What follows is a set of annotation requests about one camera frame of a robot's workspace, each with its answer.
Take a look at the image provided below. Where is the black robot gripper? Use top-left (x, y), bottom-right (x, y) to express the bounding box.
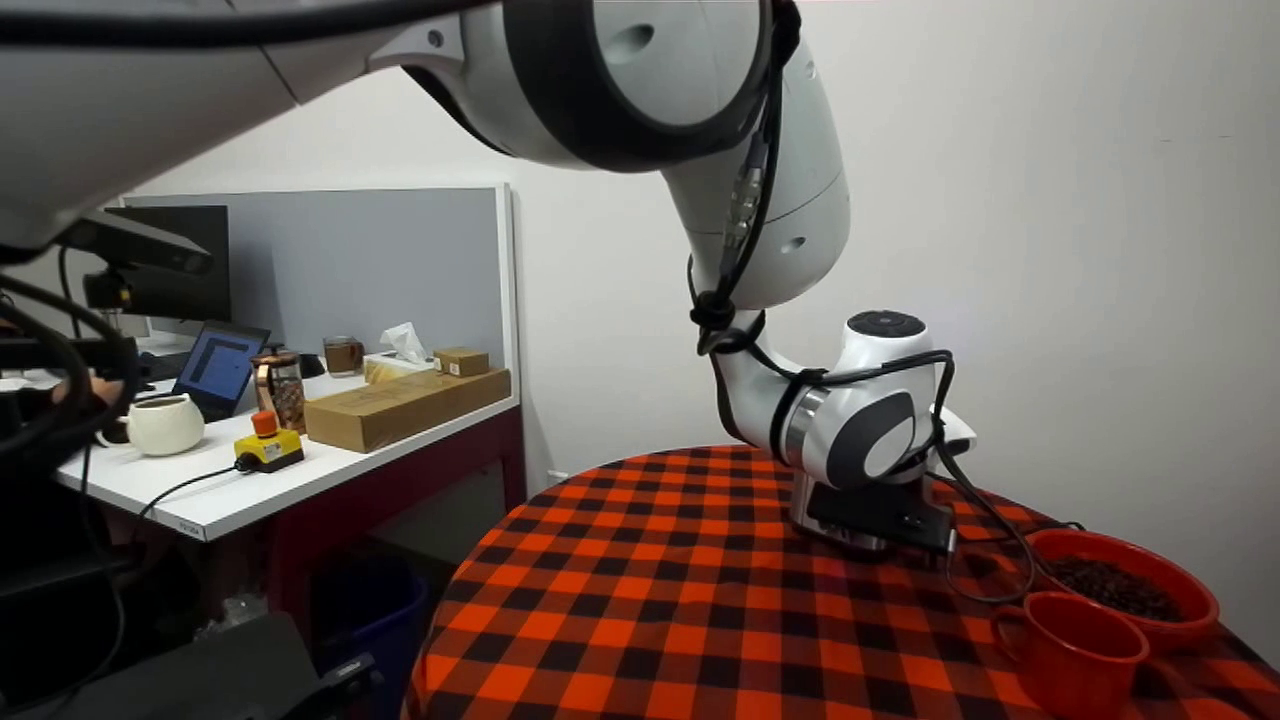
top-left (795, 485), bottom-right (957, 557)

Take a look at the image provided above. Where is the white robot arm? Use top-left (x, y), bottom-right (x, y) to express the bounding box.
top-left (0, 0), bottom-right (965, 557)

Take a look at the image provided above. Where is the orange black checkered tablecloth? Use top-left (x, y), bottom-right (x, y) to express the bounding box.
top-left (398, 442), bottom-right (1280, 720)

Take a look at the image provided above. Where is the red enamel mug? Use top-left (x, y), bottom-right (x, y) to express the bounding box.
top-left (990, 592), bottom-right (1150, 720)

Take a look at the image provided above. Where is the red bowl of coffee beans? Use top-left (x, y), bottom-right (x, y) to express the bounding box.
top-left (1026, 526), bottom-right (1221, 650)

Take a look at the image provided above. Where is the small cardboard box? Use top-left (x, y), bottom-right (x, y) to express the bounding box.
top-left (435, 347), bottom-right (491, 375)

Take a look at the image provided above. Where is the tissue box with tissues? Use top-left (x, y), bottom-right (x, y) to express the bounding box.
top-left (365, 318), bottom-right (430, 383)

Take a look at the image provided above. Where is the blue waste bin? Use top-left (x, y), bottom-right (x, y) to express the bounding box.
top-left (312, 561), bottom-right (430, 720)

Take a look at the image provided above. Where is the flat cardboard box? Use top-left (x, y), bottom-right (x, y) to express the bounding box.
top-left (305, 370), bottom-right (511, 451)

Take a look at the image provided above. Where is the white office desk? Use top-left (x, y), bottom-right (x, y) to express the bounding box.
top-left (57, 370), bottom-right (528, 631)

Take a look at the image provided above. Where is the brown patterned cup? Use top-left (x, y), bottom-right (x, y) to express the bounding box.
top-left (255, 352), bottom-right (305, 430)

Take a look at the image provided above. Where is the yellow orange toy truck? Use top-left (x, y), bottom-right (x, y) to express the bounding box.
top-left (232, 411), bottom-right (305, 471)

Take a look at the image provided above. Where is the grey desk partition panel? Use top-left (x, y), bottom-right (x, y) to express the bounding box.
top-left (136, 182), bottom-right (514, 369)

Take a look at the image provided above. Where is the open laptop blue screen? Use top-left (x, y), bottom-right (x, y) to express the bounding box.
top-left (176, 323), bottom-right (267, 419)

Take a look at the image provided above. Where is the black computer monitor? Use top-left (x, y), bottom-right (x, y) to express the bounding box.
top-left (83, 203), bottom-right (232, 318)

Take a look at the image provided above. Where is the white ceramic teapot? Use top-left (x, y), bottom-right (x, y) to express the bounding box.
top-left (125, 390), bottom-right (205, 457)

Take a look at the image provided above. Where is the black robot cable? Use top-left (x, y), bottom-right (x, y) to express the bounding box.
top-left (684, 0), bottom-right (1072, 604)

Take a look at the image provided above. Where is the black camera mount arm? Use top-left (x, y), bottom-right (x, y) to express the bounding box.
top-left (57, 210), bottom-right (207, 272)

